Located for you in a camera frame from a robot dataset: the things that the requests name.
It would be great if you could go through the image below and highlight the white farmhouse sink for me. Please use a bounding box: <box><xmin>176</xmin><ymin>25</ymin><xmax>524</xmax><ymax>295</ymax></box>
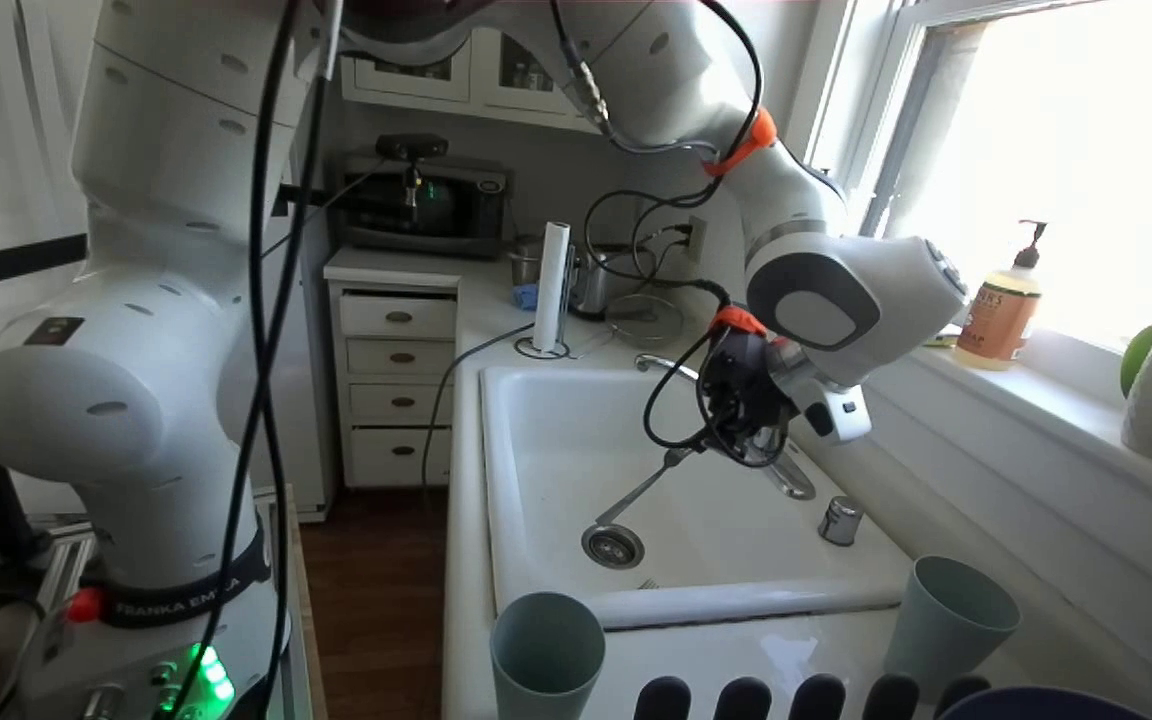
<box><xmin>438</xmin><ymin>348</ymin><xmax>921</xmax><ymax>720</ymax></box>

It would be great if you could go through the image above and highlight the white upper cabinet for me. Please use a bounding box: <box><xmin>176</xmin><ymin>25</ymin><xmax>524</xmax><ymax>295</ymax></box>
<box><xmin>336</xmin><ymin>25</ymin><xmax>608</xmax><ymax>135</ymax></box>

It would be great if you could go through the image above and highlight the thin grey power cord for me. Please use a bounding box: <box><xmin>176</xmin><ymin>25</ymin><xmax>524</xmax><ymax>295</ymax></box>
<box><xmin>418</xmin><ymin>319</ymin><xmax>538</xmax><ymax>490</ymax></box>

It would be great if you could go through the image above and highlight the white wall outlet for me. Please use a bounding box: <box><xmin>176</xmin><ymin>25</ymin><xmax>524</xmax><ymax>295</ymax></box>
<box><xmin>672</xmin><ymin>210</ymin><xmax>713</xmax><ymax>262</ymax></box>

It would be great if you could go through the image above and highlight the metal jar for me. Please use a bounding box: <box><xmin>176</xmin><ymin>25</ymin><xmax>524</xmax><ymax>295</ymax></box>
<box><xmin>570</xmin><ymin>247</ymin><xmax>611</xmax><ymax>323</ymax></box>

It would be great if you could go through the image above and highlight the grey plastic cup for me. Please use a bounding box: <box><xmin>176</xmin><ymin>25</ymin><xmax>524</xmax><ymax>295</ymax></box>
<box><xmin>884</xmin><ymin>553</ymin><xmax>1024</xmax><ymax>696</ymax></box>

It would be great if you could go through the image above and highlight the black toaster oven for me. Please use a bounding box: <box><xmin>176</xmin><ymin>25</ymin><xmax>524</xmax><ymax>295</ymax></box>
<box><xmin>332</xmin><ymin>131</ymin><xmax>515</xmax><ymax>259</ymax></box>

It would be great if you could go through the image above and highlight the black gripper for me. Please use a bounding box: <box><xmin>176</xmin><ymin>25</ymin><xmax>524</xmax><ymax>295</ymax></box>
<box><xmin>692</xmin><ymin>331</ymin><xmax>802</xmax><ymax>470</ymax></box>

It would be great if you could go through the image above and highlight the silver metal fork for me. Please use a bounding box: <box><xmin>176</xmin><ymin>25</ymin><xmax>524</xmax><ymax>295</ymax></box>
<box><xmin>585</xmin><ymin>443</ymin><xmax>701</xmax><ymax>541</ymax></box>

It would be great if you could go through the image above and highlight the chrome sink hole cap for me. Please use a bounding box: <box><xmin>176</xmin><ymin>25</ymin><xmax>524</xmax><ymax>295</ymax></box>
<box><xmin>813</xmin><ymin>490</ymin><xmax>870</xmax><ymax>553</ymax></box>

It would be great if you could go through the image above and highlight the white curtain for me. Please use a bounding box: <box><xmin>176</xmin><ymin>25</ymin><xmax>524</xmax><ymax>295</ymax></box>
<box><xmin>0</xmin><ymin>0</ymin><xmax>110</xmax><ymax>262</ymax></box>

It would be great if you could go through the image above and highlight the metal sink drain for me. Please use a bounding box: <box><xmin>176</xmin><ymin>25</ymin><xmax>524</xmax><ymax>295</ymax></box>
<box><xmin>581</xmin><ymin>521</ymin><xmax>649</xmax><ymax>570</ymax></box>

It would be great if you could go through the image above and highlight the amber soap pump bottle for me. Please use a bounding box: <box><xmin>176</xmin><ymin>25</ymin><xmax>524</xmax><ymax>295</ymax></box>
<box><xmin>953</xmin><ymin>217</ymin><xmax>1054</xmax><ymax>373</ymax></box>

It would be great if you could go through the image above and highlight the blue bowl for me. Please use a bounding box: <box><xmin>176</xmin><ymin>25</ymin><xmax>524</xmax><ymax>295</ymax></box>
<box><xmin>936</xmin><ymin>682</ymin><xmax>1149</xmax><ymax>720</ymax></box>

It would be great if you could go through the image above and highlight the white drawer cabinet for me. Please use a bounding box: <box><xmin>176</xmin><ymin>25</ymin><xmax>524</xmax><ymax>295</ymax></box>
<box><xmin>321</xmin><ymin>252</ymin><xmax>469</xmax><ymax>516</ymax></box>

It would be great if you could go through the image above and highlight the pale blue plastic cup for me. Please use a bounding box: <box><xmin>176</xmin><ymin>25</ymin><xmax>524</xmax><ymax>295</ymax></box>
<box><xmin>487</xmin><ymin>588</ymin><xmax>608</xmax><ymax>720</ymax></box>

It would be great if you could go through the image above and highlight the white window frame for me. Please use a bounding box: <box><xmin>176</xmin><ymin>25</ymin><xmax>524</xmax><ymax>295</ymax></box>
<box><xmin>774</xmin><ymin>0</ymin><xmax>1152</xmax><ymax>364</ymax></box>

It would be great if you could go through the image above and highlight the metal robot cart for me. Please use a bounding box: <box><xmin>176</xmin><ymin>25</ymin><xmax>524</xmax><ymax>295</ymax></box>
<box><xmin>0</xmin><ymin>478</ymin><xmax>330</xmax><ymax>720</ymax></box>

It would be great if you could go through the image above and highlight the black dish rack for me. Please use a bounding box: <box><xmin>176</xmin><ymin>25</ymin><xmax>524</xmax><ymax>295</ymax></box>
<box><xmin>630</xmin><ymin>672</ymin><xmax>1007</xmax><ymax>720</ymax></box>

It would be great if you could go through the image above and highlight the small dark jar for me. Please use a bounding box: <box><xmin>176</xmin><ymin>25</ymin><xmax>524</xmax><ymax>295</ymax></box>
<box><xmin>508</xmin><ymin>234</ymin><xmax>548</xmax><ymax>310</ymax></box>

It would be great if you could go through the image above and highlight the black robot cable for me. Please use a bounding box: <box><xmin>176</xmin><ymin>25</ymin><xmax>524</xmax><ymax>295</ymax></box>
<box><xmin>152</xmin><ymin>0</ymin><xmax>774</xmax><ymax>720</ymax></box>

